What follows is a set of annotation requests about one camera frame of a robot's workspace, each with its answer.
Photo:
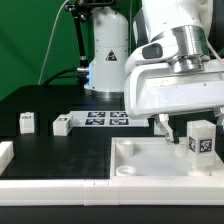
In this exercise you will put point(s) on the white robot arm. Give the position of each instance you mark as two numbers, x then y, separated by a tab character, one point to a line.
174	69

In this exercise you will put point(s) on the white tag sheet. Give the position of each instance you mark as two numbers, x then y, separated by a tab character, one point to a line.
105	119

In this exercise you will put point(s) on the white U-shaped fence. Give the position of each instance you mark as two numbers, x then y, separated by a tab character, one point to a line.
190	190

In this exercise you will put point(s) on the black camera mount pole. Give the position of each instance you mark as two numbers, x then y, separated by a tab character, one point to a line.
81	11

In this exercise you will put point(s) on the white square tabletop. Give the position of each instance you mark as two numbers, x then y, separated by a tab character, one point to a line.
148	157

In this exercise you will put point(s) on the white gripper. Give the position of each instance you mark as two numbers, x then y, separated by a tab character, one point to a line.
152	88

